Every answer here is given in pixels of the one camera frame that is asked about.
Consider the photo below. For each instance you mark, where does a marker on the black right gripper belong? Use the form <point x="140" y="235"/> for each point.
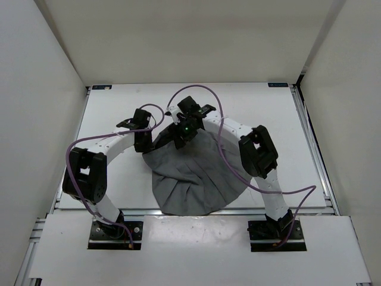
<point x="175" y="130"/>

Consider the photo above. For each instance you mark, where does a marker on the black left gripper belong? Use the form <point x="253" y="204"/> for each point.
<point x="146" y="148"/>

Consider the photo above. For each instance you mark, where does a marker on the grey pleated skirt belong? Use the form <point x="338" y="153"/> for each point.
<point x="202" y="177"/>

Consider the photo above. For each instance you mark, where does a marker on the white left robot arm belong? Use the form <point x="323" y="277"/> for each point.
<point x="85" y="178"/>

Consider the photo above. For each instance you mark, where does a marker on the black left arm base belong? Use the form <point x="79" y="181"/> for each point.
<point x="105" y="236"/>

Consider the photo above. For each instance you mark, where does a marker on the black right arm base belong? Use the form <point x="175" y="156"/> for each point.
<point x="271" y="235"/>

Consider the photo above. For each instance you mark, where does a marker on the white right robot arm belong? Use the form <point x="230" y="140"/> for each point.
<point x="256" y="150"/>

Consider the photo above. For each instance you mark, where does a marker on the blue left corner label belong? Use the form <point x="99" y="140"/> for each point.
<point x="101" y="87"/>

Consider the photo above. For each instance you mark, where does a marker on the blue corner label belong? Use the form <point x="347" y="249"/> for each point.
<point x="101" y="87"/>
<point x="277" y="85"/>

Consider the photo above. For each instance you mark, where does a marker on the blue right corner label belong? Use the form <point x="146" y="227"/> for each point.
<point x="277" y="85"/>

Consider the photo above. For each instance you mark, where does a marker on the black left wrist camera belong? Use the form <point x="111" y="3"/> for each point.
<point x="140" y="120"/>

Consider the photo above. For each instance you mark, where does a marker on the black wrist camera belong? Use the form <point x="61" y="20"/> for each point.
<point x="140" y="120"/>
<point x="188" y="108"/>

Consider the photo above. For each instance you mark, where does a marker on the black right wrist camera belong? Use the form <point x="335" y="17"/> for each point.
<point x="188" y="108"/>

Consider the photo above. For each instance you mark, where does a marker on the aluminium right frame rail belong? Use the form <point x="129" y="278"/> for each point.
<point x="314" y="148"/>

